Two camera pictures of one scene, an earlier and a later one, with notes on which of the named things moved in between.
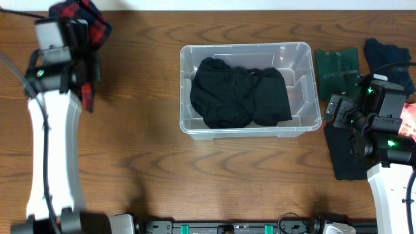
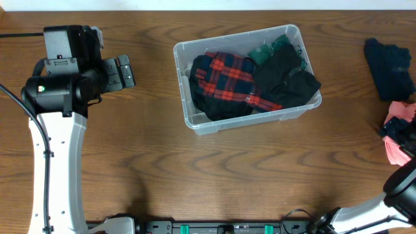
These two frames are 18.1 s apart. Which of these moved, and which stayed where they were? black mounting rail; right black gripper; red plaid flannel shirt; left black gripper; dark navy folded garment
Moved: right black gripper; left black gripper; red plaid flannel shirt
Stayed: black mounting rail; dark navy folded garment
